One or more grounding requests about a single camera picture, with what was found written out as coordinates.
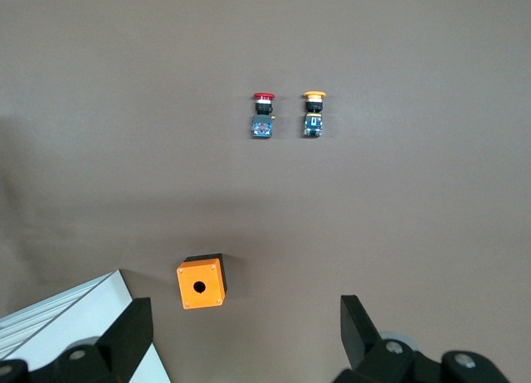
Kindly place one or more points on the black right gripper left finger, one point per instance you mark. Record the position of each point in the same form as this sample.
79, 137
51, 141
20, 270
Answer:
124, 337

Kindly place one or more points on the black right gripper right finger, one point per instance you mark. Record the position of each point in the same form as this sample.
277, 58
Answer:
361, 337

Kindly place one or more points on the orange button box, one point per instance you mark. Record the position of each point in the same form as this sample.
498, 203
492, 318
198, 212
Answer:
201, 287

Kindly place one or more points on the yellow push button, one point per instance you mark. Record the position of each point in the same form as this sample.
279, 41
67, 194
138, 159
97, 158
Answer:
313, 124

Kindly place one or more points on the red push button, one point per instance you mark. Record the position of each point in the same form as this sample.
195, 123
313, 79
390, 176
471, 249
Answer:
262, 126

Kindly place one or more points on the brown table mat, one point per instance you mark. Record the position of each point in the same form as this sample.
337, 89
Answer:
124, 109

